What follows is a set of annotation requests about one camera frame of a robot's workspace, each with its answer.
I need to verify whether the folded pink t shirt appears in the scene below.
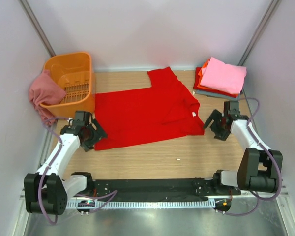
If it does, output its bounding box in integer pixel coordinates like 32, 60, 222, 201
199, 57, 247, 94

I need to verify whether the folded grey t shirt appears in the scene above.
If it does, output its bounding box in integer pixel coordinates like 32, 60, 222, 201
193, 90, 240, 101

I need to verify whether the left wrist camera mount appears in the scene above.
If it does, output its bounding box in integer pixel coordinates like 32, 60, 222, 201
67, 118, 74, 125

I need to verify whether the orange plastic basket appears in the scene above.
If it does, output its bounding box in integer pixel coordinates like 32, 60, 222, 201
42, 52, 96, 118

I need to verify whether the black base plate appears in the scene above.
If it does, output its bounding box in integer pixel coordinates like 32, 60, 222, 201
93, 177, 241, 202

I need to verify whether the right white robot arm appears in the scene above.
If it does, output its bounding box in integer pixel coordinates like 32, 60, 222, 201
204, 101, 283, 195

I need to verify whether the folded red t shirt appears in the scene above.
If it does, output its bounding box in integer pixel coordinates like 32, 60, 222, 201
193, 67, 238, 98

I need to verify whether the red t shirt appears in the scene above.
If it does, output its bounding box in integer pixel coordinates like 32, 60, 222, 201
95, 67, 205, 151
193, 67, 238, 98

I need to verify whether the dusty pink t shirt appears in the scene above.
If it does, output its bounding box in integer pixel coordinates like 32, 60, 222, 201
29, 70, 66, 121

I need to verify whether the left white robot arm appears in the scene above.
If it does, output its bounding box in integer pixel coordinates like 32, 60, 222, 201
24, 111, 108, 216

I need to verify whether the white slotted cable duct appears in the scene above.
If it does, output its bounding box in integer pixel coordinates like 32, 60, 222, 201
66, 199, 215, 210

